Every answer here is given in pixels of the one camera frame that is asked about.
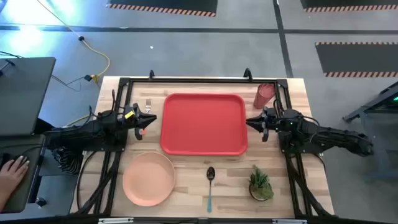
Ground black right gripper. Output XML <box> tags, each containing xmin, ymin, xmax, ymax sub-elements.
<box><xmin>246</xmin><ymin>107</ymin><xmax>280</xmax><ymax>142</ymax></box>

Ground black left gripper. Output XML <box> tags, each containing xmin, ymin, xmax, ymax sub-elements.
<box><xmin>124</xmin><ymin>104</ymin><xmax>157</xmax><ymax>141</ymax></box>

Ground pink faceted cup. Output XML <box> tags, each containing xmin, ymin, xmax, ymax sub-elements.
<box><xmin>252</xmin><ymin>82</ymin><xmax>276</xmax><ymax>110</ymax></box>

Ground black spoon blue handle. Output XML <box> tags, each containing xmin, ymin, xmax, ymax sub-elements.
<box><xmin>206</xmin><ymin>166</ymin><xmax>216</xmax><ymax>214</ymax></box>

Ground red plastic tray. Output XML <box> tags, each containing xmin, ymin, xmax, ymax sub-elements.
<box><xmin>160</xmin><ymin>92</ymin><xmax>249</xmax><ymax>157</ymax></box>

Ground small potted succulent plant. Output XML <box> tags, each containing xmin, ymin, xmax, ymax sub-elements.
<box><xmin>248</xmin><ymin>164</ymin><xmax>275</xmax><ymax>202</ymax></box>

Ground yellow and black plug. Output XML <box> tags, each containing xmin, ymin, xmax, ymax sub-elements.
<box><xmin>83</xmin><ymin>73</ymin><xmax>101</xmax><ymax>84</ymax></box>

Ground black hazard-striped floor mat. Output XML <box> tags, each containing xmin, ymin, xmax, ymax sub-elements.
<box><xmin>300</xmin><ymin>0</ymin><xmax>398</xmax><ymax>13</ymax></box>
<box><xmin>105</xmin><ymin>0</ymin><xmax>218</xmax><ymax>18</ymax></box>
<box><xmin>314</xmin><ymin>42</ymin><xmax>398</xmax><ymax>78</ymax></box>

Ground grey metal stand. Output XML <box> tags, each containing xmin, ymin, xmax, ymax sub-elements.
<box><xmin>341</xmin><ymin>81</ymin><xmax>398</xmax><ymax>183</ymax></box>

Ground dark grey monitor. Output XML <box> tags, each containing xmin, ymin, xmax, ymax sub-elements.
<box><xmin>0</xmin><ymin>57</ymin><xmax>57</xmax><ymax>137</ymax></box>

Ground person's hand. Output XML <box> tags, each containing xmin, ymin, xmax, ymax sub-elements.
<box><xmin>0</xmin><ymin>155</ymin><xmax>31</xmax><ymax>212</ymax></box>

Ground dark grey side desk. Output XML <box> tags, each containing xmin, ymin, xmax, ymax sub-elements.
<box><xmin>0</xmin><ymin>134</ymin><xmax>47</xmax><ymax>214</ymax></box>

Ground yellow cable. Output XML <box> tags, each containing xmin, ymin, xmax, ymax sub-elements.
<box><xmin>35</xmin><ymin>0</ymin><xmax>111</xmax><ymax>85</ymax></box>

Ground black aluminium table frame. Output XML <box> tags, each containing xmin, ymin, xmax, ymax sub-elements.
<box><xmin>73</xmin><ymin>68</ymin><xmax>335</xmax><ymax>218</ymax></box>

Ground black corrugated cable conduit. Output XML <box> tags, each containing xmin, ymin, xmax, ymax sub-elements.
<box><xmin>51</xmin><ymin>146</ymin><xmax>85</xmax><ymax>175</ymax></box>

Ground silver metal bracket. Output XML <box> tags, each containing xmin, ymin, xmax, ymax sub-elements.
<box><xmin>272</xmin><ymin>218</ymin><xmax>308</xmax><ymax>224</ymax></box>
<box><xmin>98</xmin><ymin>217</ymin><xmax>134</xmax><ymax>224</ymax></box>

